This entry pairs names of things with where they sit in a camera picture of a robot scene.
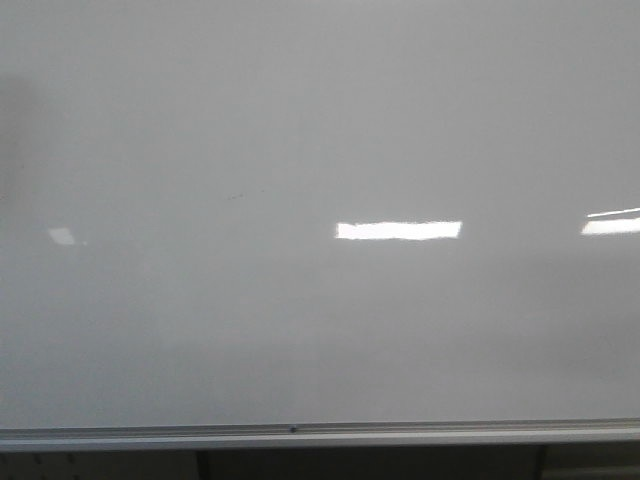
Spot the white whiteboard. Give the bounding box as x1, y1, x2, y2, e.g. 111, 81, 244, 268
1, 1, 639, 429

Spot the aluminium marker tray rail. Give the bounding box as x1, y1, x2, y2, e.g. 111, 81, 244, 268
1, 418, 639, 453

